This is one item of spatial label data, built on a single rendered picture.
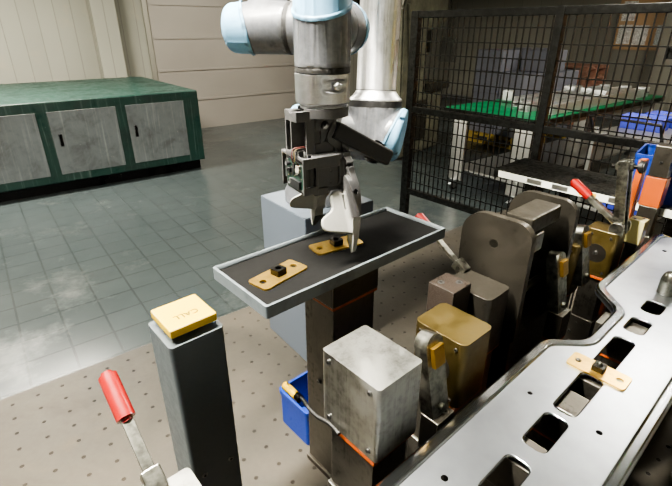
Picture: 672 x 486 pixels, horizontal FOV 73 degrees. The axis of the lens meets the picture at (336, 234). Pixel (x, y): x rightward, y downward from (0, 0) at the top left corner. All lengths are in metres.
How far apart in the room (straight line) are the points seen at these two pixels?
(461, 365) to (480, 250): 0.24
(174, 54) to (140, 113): 2.63
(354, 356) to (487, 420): 0.21
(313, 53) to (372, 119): 0.40
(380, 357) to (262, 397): 0.59
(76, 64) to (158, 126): 2.40
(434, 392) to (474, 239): 0.31
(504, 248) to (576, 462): 0.33
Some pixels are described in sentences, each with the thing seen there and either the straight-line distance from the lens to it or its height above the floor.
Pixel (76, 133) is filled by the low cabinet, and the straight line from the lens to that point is 5.14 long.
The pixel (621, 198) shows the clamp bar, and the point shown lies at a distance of 1.20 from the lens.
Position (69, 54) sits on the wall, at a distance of 7.44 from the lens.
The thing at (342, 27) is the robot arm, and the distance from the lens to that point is 0.62.
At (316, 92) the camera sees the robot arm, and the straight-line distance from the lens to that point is 0.61.
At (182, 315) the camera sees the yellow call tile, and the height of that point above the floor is 1.16.
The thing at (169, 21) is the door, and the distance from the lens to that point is 7.72.
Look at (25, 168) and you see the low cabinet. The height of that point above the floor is 0.30.
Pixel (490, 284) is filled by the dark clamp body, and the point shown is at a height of 1.08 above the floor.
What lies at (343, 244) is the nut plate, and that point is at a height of 1.16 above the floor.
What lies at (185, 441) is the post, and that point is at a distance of 0.67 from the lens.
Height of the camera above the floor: 1.48
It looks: 24 degrees down
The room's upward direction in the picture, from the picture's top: straight up
